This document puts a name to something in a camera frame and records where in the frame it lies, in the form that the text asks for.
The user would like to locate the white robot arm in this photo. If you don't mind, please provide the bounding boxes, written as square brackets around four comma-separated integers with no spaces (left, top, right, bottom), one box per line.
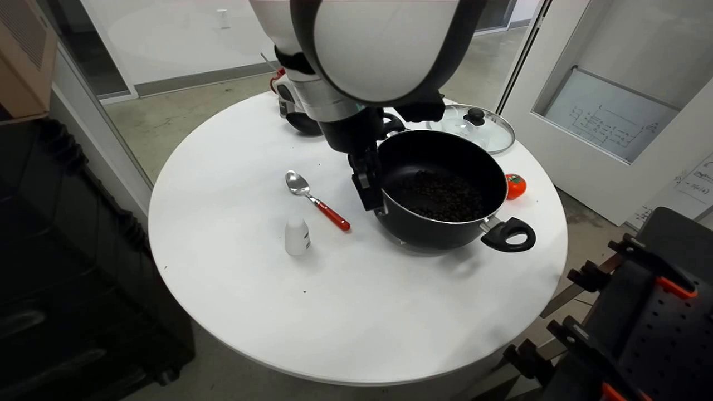
[248,0,485,210]

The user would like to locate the coffee beans in pot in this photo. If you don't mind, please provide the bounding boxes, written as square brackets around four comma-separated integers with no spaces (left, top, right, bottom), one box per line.
[389,171,481,221]

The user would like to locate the orange toy tomato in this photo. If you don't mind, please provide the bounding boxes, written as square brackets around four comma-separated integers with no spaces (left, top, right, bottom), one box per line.
[506,173,527,201]

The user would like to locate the black perforated robot base table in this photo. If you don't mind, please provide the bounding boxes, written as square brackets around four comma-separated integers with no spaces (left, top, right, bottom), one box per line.
[506,207,713,401]

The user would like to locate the black cooking pot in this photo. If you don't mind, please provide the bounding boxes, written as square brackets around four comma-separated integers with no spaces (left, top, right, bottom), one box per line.
[375,128,537,251]

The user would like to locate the round white table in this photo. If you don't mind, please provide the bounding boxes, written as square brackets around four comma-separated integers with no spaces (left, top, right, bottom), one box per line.
[148,94,567,387]

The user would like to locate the glass pot lid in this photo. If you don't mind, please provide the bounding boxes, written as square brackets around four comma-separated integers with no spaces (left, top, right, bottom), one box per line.
[439,104,514,153]

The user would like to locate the red handled metal spoon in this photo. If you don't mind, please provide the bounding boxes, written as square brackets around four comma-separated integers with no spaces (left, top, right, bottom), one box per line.
[284,171,351,231]

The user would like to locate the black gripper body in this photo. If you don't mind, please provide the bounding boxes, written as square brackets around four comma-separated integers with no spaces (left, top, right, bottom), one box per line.
[348,122,379,173]

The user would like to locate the red bowl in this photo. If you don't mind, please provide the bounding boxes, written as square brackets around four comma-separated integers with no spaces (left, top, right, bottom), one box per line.
[284,107,321,135]

